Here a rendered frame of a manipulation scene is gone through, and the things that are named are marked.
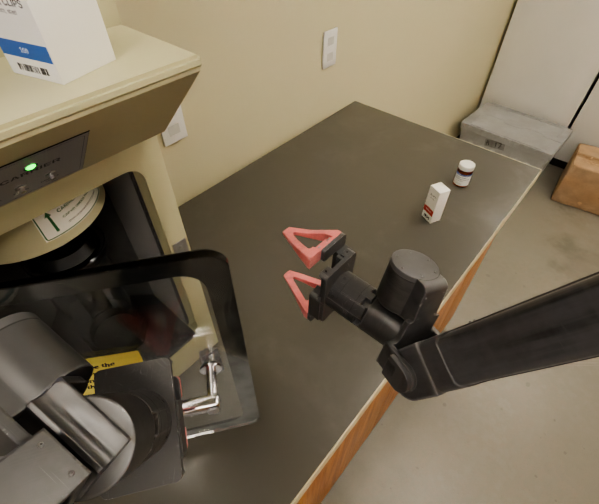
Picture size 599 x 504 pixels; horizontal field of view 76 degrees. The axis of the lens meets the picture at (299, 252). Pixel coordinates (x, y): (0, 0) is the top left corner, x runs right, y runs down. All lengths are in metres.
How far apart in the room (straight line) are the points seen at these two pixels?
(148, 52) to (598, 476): 1.96
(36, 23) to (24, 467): 0.25
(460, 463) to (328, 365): 1.10
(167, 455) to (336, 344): 0.48
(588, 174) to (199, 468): 2.69
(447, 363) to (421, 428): 1.36
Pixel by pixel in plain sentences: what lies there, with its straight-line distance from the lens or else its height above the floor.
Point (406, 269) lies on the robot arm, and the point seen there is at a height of 1.30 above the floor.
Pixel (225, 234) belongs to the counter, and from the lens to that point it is 0.99.
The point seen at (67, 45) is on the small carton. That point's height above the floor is 1.53.
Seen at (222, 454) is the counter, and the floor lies 0.94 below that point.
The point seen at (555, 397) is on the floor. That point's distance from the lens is 2.07.
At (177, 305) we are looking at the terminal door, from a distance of 0.37.
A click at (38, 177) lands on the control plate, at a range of 0.38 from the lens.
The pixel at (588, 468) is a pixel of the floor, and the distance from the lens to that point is 2.00.
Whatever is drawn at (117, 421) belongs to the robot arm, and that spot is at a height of 1.38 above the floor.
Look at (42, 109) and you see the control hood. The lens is 0.30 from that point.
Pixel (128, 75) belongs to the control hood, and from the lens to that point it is 0.32.
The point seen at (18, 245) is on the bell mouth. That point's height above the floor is 1.33.
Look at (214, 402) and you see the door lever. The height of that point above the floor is 1.21.
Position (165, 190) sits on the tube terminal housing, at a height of 1.32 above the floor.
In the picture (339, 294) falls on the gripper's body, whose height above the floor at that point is 1.22.
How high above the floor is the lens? 1.62
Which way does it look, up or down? 47 degrees down
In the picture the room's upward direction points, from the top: straight up
